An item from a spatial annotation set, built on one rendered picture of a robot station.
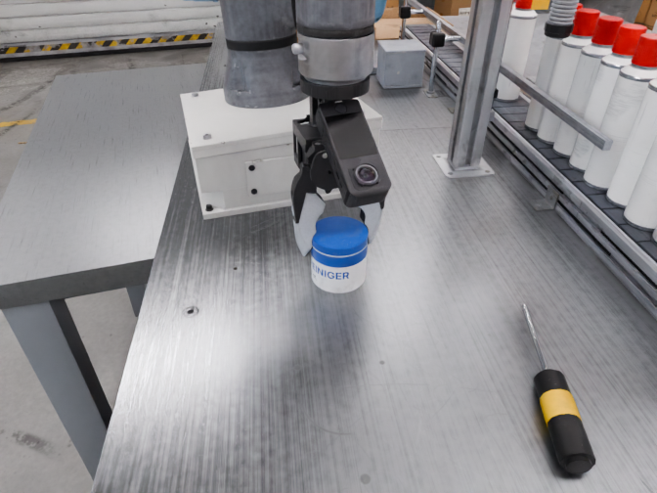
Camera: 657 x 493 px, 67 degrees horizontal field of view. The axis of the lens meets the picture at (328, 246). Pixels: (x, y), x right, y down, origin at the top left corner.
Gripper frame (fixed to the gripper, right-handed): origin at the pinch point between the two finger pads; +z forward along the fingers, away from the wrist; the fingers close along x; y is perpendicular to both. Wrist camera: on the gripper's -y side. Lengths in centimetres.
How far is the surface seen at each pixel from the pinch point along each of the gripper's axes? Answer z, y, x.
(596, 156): -4.8, 3.3, -39.3
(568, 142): -2.7, 12.0, -42.2
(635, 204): -3.0, -6.6, -37.2
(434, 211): 4.9, 10.3, -19.0
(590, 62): -15.0, 12.4, -42.0
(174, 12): 57, 455, 5
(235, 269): 4.9, 5.3, 12.5
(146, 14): 57, 455, 29
